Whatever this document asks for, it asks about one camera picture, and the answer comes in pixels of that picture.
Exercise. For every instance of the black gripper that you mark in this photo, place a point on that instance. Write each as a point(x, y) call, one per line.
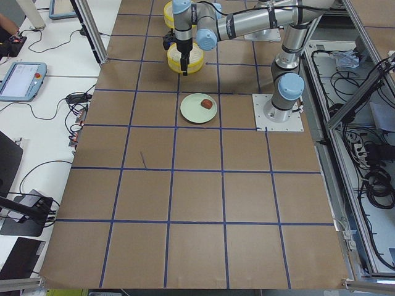
point(184, 48)

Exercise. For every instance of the yellow steamer layer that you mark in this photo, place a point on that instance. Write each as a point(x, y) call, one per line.
point(181, 15)
point(196, 59)

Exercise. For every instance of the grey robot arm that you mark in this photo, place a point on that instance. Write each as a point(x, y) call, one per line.
point(205, 24)

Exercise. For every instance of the light green plate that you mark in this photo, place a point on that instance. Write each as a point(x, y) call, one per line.
point(192, 110)

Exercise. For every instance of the brown bun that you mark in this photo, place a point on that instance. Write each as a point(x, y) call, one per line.
point(207, 104)

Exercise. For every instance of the black power brick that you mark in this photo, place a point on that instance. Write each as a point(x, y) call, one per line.
point(78, 98)

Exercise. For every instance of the blue teach pendant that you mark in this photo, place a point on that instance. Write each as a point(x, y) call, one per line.
point(23, 81)

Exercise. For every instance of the crumpled plastic bag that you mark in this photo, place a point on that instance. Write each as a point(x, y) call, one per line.
point(345, 59)

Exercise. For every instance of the black laptop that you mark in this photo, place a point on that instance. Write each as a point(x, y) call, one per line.
point(22, 259)

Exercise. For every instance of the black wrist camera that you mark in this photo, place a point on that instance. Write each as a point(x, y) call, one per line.
point(168, 40)

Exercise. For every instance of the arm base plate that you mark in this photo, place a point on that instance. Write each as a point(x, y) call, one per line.
point(268, 118)

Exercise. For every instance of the black camera stand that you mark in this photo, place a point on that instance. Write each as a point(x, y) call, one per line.
point(27, 214)

